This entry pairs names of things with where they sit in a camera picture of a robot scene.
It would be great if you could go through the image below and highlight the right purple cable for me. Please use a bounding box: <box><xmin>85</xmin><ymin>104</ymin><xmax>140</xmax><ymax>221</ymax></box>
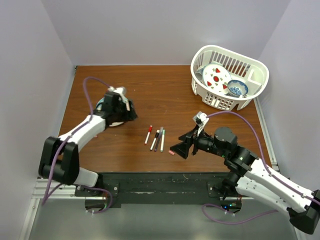
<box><xmin>201</xmin><ymin>111</ymin><xmax>320</xmax><ymax>225</ymax></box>

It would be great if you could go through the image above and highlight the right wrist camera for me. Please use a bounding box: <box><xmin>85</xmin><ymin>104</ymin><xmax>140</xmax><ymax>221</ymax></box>
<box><xmin>192</xmin><ymin>111</ymin><xmax>209</xmax><ymax>137</ymax></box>

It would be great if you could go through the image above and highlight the red-tipped white marker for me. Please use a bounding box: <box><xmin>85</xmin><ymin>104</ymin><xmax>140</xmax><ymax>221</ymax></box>
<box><xmin>144</xmin><ymin>131</ymin><xmax>151</xmax><ymax>145</ymax></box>

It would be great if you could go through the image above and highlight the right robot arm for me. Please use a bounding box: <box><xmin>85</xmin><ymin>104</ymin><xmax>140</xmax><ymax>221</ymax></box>
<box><xmin>170</xmin><ymin>127</ymin><xmax>320</xmax><ymax>235</ymax></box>

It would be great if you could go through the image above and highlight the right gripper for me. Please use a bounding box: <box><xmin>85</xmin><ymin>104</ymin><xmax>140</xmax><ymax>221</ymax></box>
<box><xmin>169</xmin><ymin>123</ymin><xmax>228</xmax><ymax>159</ymax></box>

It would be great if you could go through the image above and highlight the blue and white bowl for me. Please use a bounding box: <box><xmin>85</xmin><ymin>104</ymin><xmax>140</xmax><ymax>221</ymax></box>
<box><xmin>227</xmin><ymin>79</ymin><xmax>249</xmax><ymax>98</ymax></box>

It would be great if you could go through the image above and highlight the strawberry pattern plate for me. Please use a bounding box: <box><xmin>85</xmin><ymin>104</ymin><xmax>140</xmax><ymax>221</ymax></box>
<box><xmin>202</xmin><ymin>63</ymin><xmax>232</xmax><ymax>95</ymax></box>

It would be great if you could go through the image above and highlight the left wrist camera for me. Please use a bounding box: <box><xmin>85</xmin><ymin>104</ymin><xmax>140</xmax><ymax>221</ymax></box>
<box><xmin>107</xmin><ymin>86</ymin><xmax>127</xmax><ymax>101</ymax></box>

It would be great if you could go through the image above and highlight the small black-tipped white marker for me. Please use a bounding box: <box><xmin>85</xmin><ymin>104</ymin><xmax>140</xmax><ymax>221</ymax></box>
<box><xmin>149</xmin><ymin>137</ymin><xmax>157</xmax><ymax>151</ymax></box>

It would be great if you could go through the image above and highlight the round pastel plate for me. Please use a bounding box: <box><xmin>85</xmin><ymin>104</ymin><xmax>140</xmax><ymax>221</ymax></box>
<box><xmin>93</xmin><ymin>97</ymin><xmax>124</xmax><ymax>128</ymax></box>

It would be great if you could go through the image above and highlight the white marker with green end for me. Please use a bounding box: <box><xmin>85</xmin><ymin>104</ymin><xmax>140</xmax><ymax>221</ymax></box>
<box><xmin>160</xmin><ymin>129</ymin><xmax>166</xmax><ymax>153</ymax></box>

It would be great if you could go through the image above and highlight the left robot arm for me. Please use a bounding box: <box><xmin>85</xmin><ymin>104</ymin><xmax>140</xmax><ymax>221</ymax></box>
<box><xmin>38</xmin><ymin>87</ymin><xmax>138</xmax><ymax>196</ymax></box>

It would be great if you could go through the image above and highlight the white plastic dish basket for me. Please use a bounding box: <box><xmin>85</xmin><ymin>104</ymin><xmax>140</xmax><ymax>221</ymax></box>
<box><xmin>190</xmin><ymin>45</ymin><xmax>270</xmax><ymax>111</ymax></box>

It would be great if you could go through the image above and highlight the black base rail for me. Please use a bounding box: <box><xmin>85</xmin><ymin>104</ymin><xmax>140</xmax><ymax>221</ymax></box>
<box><xmin>75</xmin><ymin>172</ymin><xmax>242</xmax><ymax>212</ymax></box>

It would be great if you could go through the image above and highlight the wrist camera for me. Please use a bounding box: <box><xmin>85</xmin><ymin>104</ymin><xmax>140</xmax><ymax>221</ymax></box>
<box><xmin>192</xmin><ymin>111</ymin><xmax>209</xmax><ymax>137</ymax></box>
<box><xmin>107</xmin><ymin>86</ymin><xmax>127</xmax><ymax>101</ymax></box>

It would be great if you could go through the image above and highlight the purple pen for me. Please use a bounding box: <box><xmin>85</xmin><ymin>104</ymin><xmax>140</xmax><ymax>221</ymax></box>
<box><xmin>154</xmin><ymin>126</ymin><xmax>164</xmax><ymax>152</ymax></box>

